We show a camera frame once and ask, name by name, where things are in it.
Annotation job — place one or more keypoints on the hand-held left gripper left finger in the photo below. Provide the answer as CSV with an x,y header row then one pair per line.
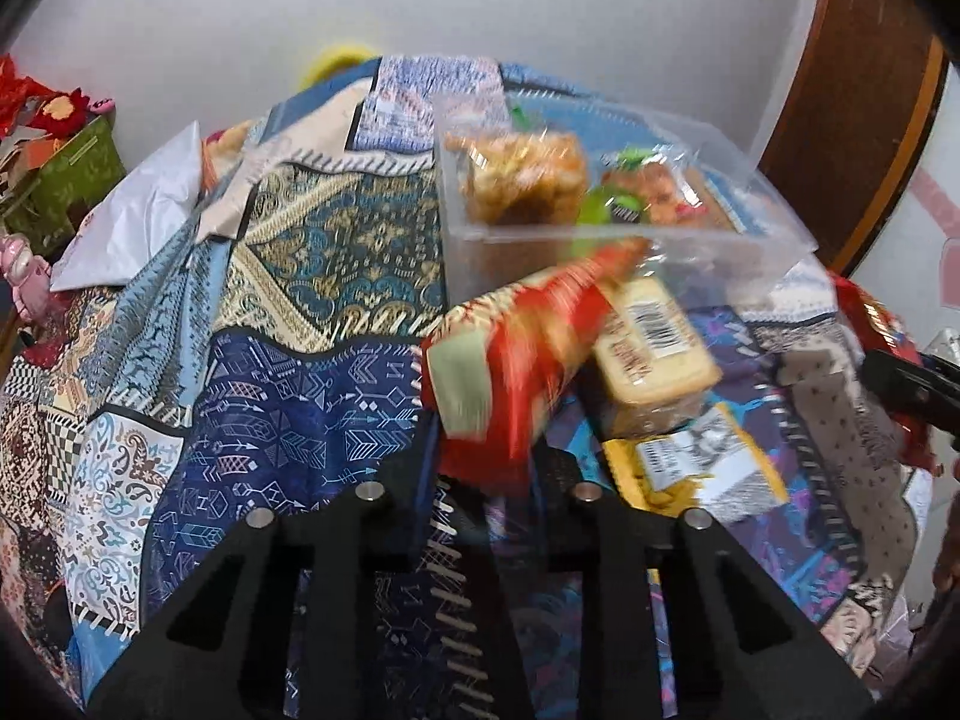
x,y
429,450

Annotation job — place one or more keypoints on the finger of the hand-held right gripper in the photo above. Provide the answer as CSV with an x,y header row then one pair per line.
x,y
907,386

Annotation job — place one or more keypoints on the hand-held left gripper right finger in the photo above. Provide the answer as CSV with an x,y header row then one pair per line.
x,y
559,484

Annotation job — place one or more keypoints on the red packet with yellow print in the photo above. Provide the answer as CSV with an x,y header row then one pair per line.
x,y
877,315

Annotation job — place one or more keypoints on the red cookie snack packet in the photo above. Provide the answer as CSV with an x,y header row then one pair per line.
x,y
540,315

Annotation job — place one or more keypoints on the clear plastic container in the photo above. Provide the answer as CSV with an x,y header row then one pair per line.
x,y
750,240

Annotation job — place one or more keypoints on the clear bag fried snacks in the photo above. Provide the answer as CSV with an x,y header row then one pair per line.
x,y
517,172

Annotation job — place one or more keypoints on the orange snack packet green top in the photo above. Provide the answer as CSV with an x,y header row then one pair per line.
x,y
664,184

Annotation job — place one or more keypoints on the snack packet with white label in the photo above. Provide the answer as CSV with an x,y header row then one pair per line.
x,y
675,457

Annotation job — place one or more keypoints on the long biscuit pack barcode label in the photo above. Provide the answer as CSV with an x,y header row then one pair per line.
x,y
652,360

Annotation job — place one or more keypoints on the white sliding door heart stickers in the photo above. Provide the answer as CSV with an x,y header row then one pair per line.
x,y
915,202

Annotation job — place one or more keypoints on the patchwork patterned blanket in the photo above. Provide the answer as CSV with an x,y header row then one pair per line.
x,y
300,277

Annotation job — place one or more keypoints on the brown wooden door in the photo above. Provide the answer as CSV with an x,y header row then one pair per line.
x,y
855,90

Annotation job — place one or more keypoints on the white pillow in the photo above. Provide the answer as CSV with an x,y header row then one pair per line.
x,y
135,217

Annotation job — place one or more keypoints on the yellow foam tube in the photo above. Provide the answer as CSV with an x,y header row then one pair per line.
x,y
337,61

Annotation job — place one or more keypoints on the pink toy doll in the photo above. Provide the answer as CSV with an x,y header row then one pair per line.
x,y
22,277

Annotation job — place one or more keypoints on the green cardboard box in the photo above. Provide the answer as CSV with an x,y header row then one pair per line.
x,y
71,176

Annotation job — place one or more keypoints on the red plush toy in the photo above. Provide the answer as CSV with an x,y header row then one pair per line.
x,y
71,111

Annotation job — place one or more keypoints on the red plastic bag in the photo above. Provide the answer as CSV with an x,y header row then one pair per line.
x,y
16,94

